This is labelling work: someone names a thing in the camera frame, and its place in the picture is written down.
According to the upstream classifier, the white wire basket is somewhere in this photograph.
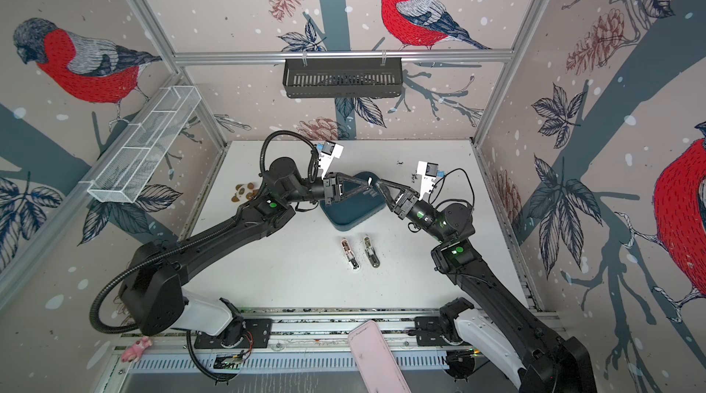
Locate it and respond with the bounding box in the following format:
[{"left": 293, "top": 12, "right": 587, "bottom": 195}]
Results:
[{"left": 88, "top": 85, "right": 202, "bottom": 203}]

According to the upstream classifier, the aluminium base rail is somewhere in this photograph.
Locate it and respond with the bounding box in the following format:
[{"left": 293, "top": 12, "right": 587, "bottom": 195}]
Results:
[{"left": 127, "top": 310, "right": 486, "bottom": 375}]

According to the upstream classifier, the horizontal aluminium bar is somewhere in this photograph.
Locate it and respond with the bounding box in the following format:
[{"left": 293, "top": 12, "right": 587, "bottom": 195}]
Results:
[{"left": 172, "top": 49, "right": 515, "bottom": 67}]

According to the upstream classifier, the pink flat case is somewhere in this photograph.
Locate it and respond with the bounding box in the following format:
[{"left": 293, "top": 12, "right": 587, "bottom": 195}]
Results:
[{"left": 347, "top": 321, "right": 411, "bottom": 393}]

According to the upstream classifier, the pink toy on rail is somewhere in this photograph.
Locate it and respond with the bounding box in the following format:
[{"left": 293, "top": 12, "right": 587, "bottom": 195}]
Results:
[{"left": 121, "top": 336, "right": 154, "bottom": 363}]

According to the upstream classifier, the teal plastic tray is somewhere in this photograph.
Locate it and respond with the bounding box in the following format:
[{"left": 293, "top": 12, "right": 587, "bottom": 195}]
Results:
[{"left": 321, "top": 172, "right": 386, "bottom": 231}]

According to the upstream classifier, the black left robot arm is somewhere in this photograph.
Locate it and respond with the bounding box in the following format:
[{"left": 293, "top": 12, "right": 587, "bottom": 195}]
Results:
[{"left": 88, "top": 130, "right": 371, "bottom": 336}]

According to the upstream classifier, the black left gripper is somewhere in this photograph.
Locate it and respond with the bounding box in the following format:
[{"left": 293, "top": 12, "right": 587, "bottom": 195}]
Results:
[{"left": 282, "top": 172, "right": 366, "bottom": 208}]

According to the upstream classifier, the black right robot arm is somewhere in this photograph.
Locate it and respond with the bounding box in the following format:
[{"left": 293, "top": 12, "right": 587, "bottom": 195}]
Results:
[{"left": 374, "top": 179, "right": 597, "bottom": 392}]

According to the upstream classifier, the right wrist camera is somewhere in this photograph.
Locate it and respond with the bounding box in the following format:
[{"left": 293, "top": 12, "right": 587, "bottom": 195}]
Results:
[{"left": 416, "top": 161, "right": 445, "bottom": 200}]

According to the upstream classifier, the black wire basket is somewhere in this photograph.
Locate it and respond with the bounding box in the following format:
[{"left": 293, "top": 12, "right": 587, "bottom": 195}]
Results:
[{"left": 282, "top": 58, "right": 404, "bottom": 99}]

